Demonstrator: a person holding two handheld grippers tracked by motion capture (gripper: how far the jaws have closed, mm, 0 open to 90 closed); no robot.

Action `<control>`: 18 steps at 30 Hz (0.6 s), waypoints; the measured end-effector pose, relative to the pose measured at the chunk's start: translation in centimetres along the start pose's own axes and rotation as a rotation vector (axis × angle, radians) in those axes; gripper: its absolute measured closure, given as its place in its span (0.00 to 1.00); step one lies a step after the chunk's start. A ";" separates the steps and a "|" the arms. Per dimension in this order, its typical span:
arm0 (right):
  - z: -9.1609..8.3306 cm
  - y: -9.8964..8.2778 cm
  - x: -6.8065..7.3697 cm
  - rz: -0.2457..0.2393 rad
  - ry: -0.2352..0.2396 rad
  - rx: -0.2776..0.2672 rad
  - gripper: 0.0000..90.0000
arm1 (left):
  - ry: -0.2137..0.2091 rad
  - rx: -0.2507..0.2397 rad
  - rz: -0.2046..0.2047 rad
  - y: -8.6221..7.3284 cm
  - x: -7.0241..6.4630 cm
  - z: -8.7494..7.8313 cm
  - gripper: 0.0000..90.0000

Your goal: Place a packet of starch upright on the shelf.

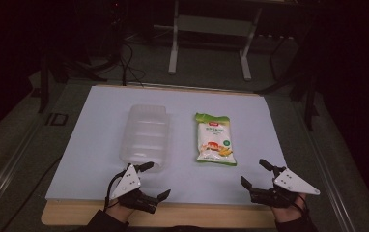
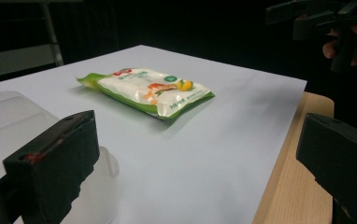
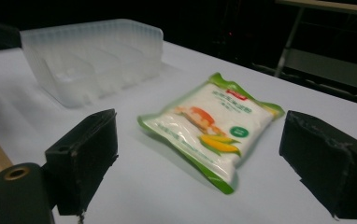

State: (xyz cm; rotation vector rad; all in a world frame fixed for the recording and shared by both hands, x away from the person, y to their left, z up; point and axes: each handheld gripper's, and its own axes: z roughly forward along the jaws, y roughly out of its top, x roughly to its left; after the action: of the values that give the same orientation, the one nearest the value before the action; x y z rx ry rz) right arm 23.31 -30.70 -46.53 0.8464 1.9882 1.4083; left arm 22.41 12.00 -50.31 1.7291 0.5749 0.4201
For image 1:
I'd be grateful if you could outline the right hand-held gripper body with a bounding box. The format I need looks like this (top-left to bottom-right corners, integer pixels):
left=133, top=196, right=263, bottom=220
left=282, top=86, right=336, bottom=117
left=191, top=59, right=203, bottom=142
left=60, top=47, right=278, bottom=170
left=249, top=166, right=321, bottom=209

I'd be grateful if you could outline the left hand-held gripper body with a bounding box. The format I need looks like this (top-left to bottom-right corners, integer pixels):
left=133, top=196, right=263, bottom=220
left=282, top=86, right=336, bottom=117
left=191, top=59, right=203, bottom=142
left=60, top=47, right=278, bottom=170
left=110, top=162, right=160, bottom=215

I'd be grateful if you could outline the clear plastic container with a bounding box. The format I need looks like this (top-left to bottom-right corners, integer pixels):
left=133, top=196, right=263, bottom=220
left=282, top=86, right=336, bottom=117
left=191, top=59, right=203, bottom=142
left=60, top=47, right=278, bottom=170
left=119, top=103, right=171, bottom=172

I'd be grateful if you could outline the green and white snack packet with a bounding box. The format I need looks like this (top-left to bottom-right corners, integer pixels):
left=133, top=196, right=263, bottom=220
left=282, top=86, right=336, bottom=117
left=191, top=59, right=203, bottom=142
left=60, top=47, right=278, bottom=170
left=194, top=112, right=238, bottom=167

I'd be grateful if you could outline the person's left hand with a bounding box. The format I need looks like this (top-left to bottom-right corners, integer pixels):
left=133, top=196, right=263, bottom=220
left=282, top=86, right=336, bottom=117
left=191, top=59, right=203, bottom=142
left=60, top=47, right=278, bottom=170
left=105, top=199, right=136, bottom=223

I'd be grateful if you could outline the person's right hand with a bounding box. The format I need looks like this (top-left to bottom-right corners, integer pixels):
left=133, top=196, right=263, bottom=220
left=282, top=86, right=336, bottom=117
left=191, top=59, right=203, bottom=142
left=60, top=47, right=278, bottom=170
left=270, top=192, right=308, bottom=224

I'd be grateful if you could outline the wooden table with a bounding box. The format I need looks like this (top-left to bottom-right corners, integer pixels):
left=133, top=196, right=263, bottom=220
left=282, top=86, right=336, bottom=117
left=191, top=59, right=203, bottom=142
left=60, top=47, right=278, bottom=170
left=40, top=83, right=277, bottom=228

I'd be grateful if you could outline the white table mat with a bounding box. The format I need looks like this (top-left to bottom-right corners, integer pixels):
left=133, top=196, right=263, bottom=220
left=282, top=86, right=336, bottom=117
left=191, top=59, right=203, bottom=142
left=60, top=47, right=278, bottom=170
left=44, top=84, right=287, bottom=206

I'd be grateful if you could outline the black metal stand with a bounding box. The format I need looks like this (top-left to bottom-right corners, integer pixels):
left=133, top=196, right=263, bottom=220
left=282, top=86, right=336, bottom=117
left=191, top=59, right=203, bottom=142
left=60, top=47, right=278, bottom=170
left=255, top=38, right=321, bottom=132

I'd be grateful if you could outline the black square floor plate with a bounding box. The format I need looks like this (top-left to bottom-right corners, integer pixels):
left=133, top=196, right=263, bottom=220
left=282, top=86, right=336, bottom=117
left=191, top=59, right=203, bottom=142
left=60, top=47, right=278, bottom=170
left=44, top=112, right=70, bottom=127

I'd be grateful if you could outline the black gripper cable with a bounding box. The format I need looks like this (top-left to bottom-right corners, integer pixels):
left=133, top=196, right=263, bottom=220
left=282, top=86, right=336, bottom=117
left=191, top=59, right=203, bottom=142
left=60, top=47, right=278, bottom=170
left=103, top=167, right=129, bottom=211

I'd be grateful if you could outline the metal floor rail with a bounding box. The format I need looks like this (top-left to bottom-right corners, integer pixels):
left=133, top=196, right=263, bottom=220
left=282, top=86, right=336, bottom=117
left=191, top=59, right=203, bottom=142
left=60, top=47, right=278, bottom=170
left=291, top=100, right=357, bottom=232
left=0, top=109, right=55, bottom=220

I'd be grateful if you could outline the black floor cable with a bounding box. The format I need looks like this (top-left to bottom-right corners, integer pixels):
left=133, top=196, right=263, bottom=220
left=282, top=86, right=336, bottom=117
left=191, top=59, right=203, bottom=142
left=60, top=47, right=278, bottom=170
left=120, top=41, right=147, bottom=88

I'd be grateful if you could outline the white metal table frame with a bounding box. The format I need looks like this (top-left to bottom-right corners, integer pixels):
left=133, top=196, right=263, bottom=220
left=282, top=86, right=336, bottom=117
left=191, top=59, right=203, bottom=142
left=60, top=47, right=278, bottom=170
left=167, top=0, right=265, bottom=82

